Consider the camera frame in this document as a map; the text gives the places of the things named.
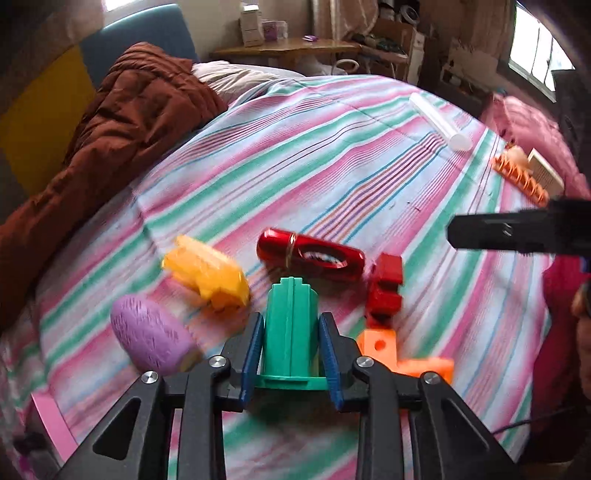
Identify peach soft object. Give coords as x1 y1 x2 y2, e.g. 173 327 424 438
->
505 143 531 169

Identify white plastic tube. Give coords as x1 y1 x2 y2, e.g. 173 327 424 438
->
410 92 472 152

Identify red oval piece with hole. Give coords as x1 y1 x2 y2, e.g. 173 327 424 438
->
257 227 365 282

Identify tan wooden box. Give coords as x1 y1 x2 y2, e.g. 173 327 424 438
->
526 148 565 197

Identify grey yellow blue headboard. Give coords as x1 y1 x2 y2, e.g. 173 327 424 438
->
0 4 199 199

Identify green plastic piece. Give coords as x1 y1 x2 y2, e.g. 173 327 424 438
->
253 276 329 391

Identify yellow plastic piece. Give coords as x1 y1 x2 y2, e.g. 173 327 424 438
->
161 234 251 311

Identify wooden desk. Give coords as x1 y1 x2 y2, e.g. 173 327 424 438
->
212 38 363 77

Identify beige curtain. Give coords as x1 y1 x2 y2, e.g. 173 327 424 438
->
309 0 379 40

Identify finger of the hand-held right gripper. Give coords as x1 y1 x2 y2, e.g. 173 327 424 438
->
447 198 591 256

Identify red garment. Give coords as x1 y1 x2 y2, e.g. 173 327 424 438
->
531 254 591 464

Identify purple box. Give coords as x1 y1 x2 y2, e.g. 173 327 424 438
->
261 19 289 41

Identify window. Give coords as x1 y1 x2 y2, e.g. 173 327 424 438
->
508 7 573 100
104 0 153 12

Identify black cable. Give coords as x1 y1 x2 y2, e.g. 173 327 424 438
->
489 406 578 435

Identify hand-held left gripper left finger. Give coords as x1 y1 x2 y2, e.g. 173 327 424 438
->
51 313 265 480

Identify white box with pink edge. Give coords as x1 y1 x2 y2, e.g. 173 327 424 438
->
28 390 79 462

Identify red plastic block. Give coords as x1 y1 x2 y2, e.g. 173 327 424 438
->
365 253 404 324

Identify orange plastic rack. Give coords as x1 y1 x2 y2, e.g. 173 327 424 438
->
492 154 550 206

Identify cardboard boxes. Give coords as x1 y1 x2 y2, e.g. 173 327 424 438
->
438 37 509 97

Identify orange plastic block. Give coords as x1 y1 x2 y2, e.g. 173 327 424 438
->
356 329 455 384

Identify pale pillow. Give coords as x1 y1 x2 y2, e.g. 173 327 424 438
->
191 60 305 107

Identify white carton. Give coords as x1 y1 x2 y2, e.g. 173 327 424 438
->
239 2 265 47

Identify purple egg-shaped toy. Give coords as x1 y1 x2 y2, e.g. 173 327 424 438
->
111 295 201 376

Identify pink quilt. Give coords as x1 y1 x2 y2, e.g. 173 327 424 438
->
480 92 591 199

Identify brown quilted comforter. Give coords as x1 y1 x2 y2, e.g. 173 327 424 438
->
0 41 229 330

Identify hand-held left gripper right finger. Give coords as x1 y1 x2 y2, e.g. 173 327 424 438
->
318 313 522 480

